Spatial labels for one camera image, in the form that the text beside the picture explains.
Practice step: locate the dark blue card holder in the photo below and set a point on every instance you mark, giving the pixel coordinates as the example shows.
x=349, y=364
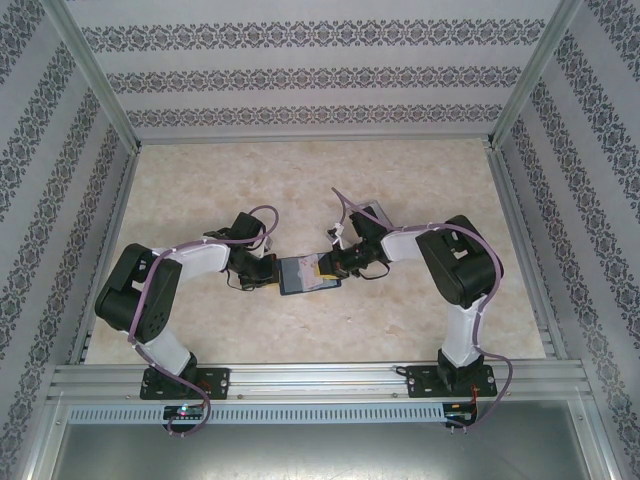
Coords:
x=290, y=280

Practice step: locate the white pink-print credit card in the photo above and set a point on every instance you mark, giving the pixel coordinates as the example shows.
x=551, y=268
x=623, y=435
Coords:
x=307, y=272

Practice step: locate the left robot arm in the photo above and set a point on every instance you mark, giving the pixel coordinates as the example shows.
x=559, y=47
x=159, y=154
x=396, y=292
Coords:
x=155, y=310

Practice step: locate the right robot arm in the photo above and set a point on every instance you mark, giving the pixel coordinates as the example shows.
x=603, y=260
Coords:
x=460, y=270

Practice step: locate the small circuit board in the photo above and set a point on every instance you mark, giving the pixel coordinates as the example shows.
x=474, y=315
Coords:
x=460, y=412
x=182, y=412

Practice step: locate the grey sheet metal panel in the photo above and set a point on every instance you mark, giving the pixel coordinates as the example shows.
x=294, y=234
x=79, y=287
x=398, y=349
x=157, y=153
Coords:
x=320, y=452

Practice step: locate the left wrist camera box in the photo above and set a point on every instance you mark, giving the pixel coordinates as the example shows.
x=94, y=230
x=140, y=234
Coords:
x=268, y=246

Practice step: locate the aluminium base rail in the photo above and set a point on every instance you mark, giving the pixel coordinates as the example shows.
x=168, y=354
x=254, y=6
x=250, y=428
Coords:
x=320, y=380

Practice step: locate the aluminium side rail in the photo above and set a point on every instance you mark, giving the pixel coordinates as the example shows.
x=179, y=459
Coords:
x=530, y=260
x=102, y=260

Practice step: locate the aluminium frame post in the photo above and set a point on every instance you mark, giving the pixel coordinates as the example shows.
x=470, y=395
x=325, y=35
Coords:
x=90, y=75
x=535, y=75

